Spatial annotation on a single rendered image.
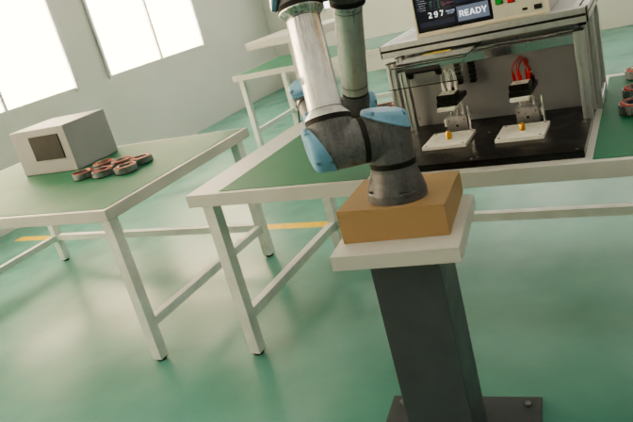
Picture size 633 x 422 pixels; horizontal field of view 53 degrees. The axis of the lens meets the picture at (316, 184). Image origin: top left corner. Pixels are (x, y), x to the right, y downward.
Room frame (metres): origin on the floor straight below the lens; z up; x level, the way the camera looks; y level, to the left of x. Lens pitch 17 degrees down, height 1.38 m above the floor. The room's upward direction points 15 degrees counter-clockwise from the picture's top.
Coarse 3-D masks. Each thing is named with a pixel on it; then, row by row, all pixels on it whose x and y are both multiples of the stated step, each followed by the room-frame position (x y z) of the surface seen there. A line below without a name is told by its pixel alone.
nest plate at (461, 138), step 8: (432, 136) 2.13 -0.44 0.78; (440, 136) 2.10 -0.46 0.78; (456, 136) 2.05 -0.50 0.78; (464, 136) 2.03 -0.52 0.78; (472, 136) 2.02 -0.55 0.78; (432, 144) 2.03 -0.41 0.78; (440, 144) 2.00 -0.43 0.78; (448, 144) 1.98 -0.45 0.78; (456, 144) 1.96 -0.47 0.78; (464, 144) 1.95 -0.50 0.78
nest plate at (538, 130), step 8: (504, 128) 1.99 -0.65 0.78; (512, 128) 1.97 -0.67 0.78; (528, 128) 1.92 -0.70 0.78; (536, 128) 1.90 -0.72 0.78; (544, 128) 1.88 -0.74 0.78; (504, 136) 1.91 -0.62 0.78; (512, 136) 1.89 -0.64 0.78; (520, 136) 1.87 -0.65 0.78; (528, 136) 1.85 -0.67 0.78; (536, 136) 1.83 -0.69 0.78; (544, 136) 1.84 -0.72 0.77
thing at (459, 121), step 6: (456, 114) 2.17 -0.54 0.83; (462, 114) 2.15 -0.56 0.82; (450, 120) 2.16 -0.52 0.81; (456, 120) 2.15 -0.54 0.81; (462, 120) 2.14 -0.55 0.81; (468, 120) 2.15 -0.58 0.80; (450, 126) 2.16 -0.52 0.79; (456, 126) 2.15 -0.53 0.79; (462, 126) 2.14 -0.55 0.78; (468, 126) 2.14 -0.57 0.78
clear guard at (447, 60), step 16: (448, 48) 2.13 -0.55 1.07; (464, 48) 2.04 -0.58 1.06; (400, 64) 2.06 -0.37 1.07; (416, 64) 1.98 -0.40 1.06; (432, 64) 1.94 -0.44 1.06; (448, 64) 1.91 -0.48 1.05; (400, 80) 1.97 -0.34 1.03; (416, 80) 1.94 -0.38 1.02; (432, 80) 1.90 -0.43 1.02; (448, 80) 1.87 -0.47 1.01
